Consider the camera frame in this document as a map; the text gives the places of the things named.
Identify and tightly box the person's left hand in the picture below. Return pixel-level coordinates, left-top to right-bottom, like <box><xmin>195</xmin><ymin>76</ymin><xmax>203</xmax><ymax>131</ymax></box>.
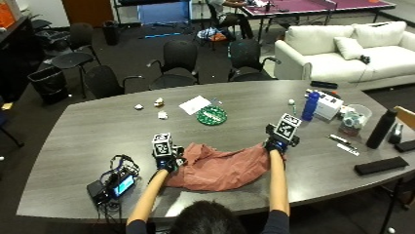
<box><xmin>154</xmin><ymin>145</ymin><xmax>186</xmax><ymax>174</ymax></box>

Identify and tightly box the person's right hand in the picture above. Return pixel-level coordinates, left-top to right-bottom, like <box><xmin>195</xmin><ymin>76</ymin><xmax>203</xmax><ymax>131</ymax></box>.
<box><xmin>263</xmin><ymin>123</ymin><xmax>301</xmax><ymax>154</ymax></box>

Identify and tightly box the reddish brown cloth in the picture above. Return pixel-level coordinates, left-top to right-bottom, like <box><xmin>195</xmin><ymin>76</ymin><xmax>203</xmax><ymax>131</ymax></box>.
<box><xmin>164</xmin><ymin>141</ymin><xmax>273</xmax><ymax>192</ymax></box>

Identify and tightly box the white marker cube left glove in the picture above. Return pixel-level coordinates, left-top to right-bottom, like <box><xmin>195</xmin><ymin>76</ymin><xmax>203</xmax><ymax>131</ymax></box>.
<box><xmin>150</xmin><ymin>132</ymin><xmax>174</xmax><ymax>159</ymax></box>

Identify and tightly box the white marker cube glove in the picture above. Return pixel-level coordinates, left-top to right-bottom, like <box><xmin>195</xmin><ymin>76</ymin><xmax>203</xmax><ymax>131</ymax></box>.
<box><xmin>274</xmin><ymin>112</ymin><xmax>303</xmax><ymax>141</ymax></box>
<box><xmin>150</xmin><ymin>132</ymin><xmax>174</xmax><ymax>159</ymax></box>

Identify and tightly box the white marker cube right glove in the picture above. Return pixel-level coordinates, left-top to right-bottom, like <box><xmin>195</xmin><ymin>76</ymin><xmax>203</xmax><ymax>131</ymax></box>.
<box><xmin>274</xmin><ymin>112</ymin><xmax>303</xmax><ymax>141</ymax></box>

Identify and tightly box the black device with screen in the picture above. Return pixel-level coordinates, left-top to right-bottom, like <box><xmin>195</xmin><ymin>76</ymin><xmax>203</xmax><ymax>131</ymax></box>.
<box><xmin>106</xmin><ymin>169</ymin><xmax>141</xmax><ymax>200</ymax></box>

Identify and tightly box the blue water bottle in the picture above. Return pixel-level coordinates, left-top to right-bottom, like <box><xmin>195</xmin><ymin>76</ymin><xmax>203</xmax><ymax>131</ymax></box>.
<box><xmin>301</xmin><ymin>91</ymin><xmax>322</xmax><ymax>122</ymax></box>

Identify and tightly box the black white marker pen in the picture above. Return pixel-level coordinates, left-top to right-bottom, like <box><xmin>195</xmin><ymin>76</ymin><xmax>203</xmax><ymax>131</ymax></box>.
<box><xmin>327</xmin><ymin>134</ymin><xmax>359</xmax><ymax>151</ymax></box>

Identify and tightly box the white box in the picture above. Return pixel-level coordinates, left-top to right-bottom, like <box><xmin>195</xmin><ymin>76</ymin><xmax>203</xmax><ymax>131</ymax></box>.
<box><xmin>312</xmin><ymin>92</ymin><xmax>344</xmax><ymax>122</ymax></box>

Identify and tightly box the green round plate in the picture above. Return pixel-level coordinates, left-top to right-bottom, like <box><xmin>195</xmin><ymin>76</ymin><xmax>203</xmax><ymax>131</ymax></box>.
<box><xmin>195</xmin><ymin>105</ymin><xmax>229</xmax><ymax>126</ymax></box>

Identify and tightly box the white paper sheet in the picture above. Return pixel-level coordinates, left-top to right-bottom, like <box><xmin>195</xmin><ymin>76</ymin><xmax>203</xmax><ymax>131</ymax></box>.
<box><xmin>178</xmin><ymin>95</ymin><xmax>213</xmax><ymax>116</ymax></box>

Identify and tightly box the black power box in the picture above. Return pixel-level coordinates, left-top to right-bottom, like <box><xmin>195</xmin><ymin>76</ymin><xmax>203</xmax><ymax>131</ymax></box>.
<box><xmin>85</xmin><ymin>179</ymin><xmax>112</xmax><ymax>205</ymax></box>

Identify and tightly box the clear plastic container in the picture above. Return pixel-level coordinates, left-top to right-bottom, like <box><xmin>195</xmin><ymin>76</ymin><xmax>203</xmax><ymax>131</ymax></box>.
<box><xmin>336</xmin><ymin>103</ymin><xmax>374</xmax><ymax>137</ymax></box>

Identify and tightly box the the person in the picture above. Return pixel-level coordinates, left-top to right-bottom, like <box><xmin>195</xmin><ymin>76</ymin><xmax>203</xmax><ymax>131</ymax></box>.
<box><xmin>125</xmin><ymin>142</ymin><xmax>291</xmax><ymax>234</ymax></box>

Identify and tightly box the black remote control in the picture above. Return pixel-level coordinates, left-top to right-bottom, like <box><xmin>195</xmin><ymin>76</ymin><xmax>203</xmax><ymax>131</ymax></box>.
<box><xmin>308</xmin><ymin>80</ymin><xmax>339</xmax><ymax>90</ymax></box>

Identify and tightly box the black flat case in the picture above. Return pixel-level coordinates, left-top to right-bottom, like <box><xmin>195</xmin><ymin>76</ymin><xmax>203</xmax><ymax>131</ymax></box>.
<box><xmin>352</xmin><ymin>156</ymin><xmax>410</xmax><ymax>176</ymax></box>

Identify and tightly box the black office chair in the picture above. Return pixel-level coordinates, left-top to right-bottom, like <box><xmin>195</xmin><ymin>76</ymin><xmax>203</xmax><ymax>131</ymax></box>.
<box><xmin>81</xmin><ymin>64</ymin><xmax>146</xmax><ymax>99</ymax></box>
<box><xmin>42</xmin><ymin>22</ymin><xmax>102</xmax><ymax>98</ymax></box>
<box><xmin>227</xmin><ymin>38</ymin><xmax>283</xmax><ymax>83</ymax></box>
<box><xmin>145</xmin><ymin>39</ymin><xmax>201</xmax><ymax>91</ymax></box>

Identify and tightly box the white sofa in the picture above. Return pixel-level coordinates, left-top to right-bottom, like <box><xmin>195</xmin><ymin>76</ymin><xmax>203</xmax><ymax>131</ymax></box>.
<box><xmin>274</xmin><ymin>20</ymin><xmax>415</xmax><ymax>92</ymax></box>

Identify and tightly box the white cushion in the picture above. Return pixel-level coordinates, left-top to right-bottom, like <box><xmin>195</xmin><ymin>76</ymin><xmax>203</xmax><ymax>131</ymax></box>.
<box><xmin>334</xmin><ymin>36</ymin><xmax>367</xmax><ymax>60</ymax></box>

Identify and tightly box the black waste bin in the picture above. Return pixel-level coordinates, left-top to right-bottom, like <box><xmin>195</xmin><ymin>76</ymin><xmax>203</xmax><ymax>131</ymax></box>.
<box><xmin>25</xmin><ymin>65</ymin><xmax>70</xmax><ymax>105</ymax></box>

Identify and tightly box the black tall bin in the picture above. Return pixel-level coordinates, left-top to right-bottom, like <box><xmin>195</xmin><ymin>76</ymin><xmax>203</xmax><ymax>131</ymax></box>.
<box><xmin>101</xmin><ymin>19</ymin><xmax>122</xmax><ymax>47</ymax></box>

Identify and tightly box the purple table-tennis table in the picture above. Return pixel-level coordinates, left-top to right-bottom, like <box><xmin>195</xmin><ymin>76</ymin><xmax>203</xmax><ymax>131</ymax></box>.
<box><xmin>238</xmin><ymin>0</ymin><xmax>396</xmax><ymax>43</ymax></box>

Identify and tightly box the blue screen cart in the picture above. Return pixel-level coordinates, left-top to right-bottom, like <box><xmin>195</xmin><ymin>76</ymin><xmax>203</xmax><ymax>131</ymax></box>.
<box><xmin>136</xmin><ymin>0</ymin><xmax>194</xmax><ymax>39</ymax></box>

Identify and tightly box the black cables bundle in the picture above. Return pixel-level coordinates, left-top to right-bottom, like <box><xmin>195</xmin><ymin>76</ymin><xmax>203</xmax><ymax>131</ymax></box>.
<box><xmin>98</xmin><ymin>154</ymin><xmax>142</xmax><ymax>183</ymax></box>

